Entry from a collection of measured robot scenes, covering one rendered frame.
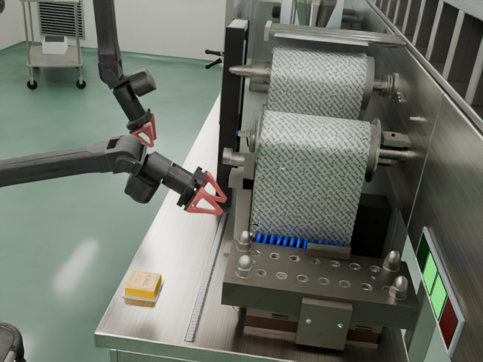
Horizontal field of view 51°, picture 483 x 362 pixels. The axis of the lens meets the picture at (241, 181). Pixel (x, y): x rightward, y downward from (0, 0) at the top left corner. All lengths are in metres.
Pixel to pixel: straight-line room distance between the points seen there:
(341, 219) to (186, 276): 0.40
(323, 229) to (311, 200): 0.08
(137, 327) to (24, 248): 1.96
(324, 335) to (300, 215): 0.27
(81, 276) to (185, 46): 4.60
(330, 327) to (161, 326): 0.36
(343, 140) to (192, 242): 0.52
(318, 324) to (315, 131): 0.40
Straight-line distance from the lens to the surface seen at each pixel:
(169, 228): 1.45
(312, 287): 1.07
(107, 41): 1.54
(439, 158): 0.96
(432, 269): 0.91
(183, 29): 6.85
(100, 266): 2.84
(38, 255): 2.98
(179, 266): 1.30
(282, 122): 1.12
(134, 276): 1.24
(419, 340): 1.61
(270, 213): 1.18
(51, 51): 6.06
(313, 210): 1.17
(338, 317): 1.07
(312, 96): 1.31
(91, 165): 1.17
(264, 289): 1.05
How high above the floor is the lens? 1.68
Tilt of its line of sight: 27 degrees down
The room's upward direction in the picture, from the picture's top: 5 degrees clockwise
